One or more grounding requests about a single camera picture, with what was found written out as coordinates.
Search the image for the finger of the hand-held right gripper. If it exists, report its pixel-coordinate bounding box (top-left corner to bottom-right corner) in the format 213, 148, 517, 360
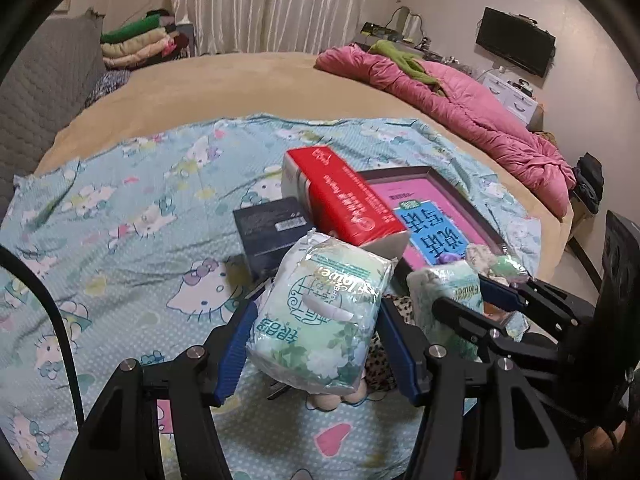
431, 296, 568, 378
477, 272, 598, 343

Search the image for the black flat device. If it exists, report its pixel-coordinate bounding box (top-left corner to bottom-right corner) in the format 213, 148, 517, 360
360, 22, 407, 42

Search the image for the person's right forearm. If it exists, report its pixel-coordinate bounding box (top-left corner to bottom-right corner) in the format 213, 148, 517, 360
582, 417, 634, 469

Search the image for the dark blue box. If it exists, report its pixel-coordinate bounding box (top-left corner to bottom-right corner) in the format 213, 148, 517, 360
232, 196, 317, 282

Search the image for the red tissue pack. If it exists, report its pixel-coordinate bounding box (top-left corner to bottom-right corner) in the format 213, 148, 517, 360
280, 144, 412, 262

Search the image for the pink quilt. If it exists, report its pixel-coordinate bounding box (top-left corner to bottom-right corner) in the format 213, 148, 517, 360
315, 44, 577, 219

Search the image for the white drawer cabinet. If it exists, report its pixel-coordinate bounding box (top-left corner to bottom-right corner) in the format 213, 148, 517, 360
479, 72, 544, 127

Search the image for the cartoon cat printed blanket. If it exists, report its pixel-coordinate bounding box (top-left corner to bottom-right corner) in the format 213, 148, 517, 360
0, 116, 543, 480

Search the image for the cream plush bear pink dress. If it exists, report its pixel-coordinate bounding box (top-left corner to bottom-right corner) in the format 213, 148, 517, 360
304, 381, 369, 414

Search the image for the black bag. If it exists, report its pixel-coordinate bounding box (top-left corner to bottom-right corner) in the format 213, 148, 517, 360
572, 152, 607, 217

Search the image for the white curtain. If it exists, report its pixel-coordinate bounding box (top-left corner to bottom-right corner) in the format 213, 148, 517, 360
170, 0, 377, 57

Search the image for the stack of folded clothes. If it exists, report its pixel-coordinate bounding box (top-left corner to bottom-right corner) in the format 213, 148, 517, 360
100, 8, 194, 69

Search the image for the green garment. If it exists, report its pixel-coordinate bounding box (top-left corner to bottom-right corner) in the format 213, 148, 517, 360
369, 38, 444, 94

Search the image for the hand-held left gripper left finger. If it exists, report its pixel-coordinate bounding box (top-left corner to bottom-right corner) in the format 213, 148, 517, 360
59, 301, 259, 480

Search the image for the grey quilted headboard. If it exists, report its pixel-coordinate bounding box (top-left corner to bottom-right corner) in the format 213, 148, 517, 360
0, 10, 109, 221

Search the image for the green floral tissue pack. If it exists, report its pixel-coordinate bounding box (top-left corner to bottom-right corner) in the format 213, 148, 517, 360
406, 260, 484, 357
246, 229, 397, 397

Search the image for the beige bed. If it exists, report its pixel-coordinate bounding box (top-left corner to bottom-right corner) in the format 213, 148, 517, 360
34, 50, 601, 288

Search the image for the leopard print cloth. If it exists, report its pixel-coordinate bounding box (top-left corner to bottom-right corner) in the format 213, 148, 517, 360
361, 294, 417, 397

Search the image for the black cable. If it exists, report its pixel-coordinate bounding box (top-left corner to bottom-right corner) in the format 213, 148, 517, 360
0, 244, 87, 413

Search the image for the dark floral cloth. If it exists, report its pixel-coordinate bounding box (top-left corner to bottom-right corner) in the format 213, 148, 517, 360
84, 68, 132, 109

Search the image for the pink book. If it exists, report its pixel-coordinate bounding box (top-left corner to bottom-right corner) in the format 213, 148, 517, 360
357, 165, 532, 308
372, 175, 502, 269

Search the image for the black wall television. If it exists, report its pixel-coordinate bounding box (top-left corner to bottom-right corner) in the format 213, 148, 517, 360
475, 7, 557, 79

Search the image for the small mirror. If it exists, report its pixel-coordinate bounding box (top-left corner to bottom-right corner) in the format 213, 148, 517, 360
394, 6, 421, 41

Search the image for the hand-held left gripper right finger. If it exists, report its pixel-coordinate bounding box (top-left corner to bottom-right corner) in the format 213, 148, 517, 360
376, 299, 577, 480

